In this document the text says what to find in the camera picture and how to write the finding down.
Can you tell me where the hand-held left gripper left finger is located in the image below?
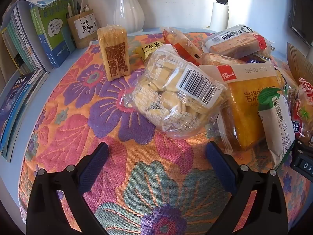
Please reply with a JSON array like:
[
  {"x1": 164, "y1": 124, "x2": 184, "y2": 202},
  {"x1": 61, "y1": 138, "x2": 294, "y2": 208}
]
[{"x1": 26, "y1": 142, "x2": 109, "y2": 235}]

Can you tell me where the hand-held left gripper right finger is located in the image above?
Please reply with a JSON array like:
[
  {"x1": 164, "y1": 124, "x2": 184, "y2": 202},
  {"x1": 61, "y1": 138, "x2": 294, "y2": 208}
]
[{"x1": 205, "y1": 141, "x2": 288, "y2": 235}]

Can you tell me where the green white snack packet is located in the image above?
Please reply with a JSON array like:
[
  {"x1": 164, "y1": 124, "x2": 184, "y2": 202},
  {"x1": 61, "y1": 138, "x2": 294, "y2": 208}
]
[{"x1": 258, "y1": 88, "x2": 296, "y2": 163}]

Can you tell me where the red white snack packet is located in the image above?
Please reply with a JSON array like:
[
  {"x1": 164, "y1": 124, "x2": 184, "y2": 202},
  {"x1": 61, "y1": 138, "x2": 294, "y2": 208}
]
[{"x1": 291, "y1": 78, "x2": 313, "y2": 147}]

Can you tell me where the orange cake packet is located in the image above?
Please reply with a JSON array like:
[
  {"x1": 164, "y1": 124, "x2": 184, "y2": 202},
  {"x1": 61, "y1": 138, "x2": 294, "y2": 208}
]
[{"x1": 199, "y1": 61, "x2": 285, "y2": 152}]

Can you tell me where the clear bag of small biscuits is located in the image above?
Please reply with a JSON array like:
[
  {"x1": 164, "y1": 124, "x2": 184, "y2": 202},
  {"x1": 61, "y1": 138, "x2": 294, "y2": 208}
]
[{"x1": 121, "y1": 44, "x2": 227, "y2": 140}]

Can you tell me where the clear bread packet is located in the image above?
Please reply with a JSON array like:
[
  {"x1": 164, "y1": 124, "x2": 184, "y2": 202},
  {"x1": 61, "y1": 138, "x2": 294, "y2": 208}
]
[{"x1": 201, "y1": 52, "x2": 248, "y2": 66}]

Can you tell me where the yellow cracker packet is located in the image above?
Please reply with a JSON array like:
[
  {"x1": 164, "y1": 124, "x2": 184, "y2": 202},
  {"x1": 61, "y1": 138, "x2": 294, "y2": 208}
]
[{"x1": 97, "y1": 25, "x2": 131, "y2": 82}]

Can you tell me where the yellow snack packet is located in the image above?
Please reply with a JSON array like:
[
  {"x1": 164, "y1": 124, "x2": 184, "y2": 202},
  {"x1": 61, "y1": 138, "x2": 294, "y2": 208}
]
[{"x1": 133, "y1": 42, "x2": 167, "y2": 63}]

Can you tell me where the white label toast packet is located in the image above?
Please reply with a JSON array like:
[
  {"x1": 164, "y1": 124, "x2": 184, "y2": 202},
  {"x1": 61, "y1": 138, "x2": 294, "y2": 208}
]
[{"x1": 205, "y1": 24, "x2": 269, "y2": 57}]

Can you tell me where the orange red snack packet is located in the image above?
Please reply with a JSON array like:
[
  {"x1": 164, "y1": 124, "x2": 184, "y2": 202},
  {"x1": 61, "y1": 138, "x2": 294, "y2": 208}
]
[{"x1": 163, "y1": 27, "x2": 203, "y2": 65}]

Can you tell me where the floral woven table cloth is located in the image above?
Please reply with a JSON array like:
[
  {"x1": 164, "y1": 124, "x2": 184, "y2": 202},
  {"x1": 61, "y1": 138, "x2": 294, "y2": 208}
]
[{"x1": 18, "y1": 31, "x2": 313, "y2": 235}]

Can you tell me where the pile of flat blue books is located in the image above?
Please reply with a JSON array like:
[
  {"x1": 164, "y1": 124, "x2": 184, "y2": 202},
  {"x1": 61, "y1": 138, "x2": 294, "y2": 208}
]
[{"x1": 0, "y1": 70, "x2": 48, "y2": 163}]

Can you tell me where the bamboo pen holder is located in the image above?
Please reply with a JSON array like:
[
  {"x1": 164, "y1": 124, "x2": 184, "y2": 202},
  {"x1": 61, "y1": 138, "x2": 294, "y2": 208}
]
[{"x1": 67, "y1": 10, "x2": 97, "y2": 49}]

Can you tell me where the black monitor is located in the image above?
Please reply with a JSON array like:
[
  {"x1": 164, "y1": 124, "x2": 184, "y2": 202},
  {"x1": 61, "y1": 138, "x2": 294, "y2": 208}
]
[{"x1": 290, "y1": 0, "x2": 313, "y2": 42}]

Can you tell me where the row of upright books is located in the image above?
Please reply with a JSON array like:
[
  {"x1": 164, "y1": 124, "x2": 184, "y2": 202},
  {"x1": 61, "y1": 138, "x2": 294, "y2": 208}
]
[{"x1": 0, "y1": 5, "x2": 47, "y2": 76}]

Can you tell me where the white desk lamp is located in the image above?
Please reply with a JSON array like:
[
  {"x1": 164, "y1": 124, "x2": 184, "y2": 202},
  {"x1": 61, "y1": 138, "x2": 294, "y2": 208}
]
[{"x1": 196, "y1": 0, "x2": 230, "y2": 33}]

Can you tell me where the white ribbed vase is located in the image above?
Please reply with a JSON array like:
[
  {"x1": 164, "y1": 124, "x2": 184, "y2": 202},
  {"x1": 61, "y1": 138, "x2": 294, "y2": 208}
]
[{"x1": 113, "y1": 0, "x2": 145, "y2": 33}]

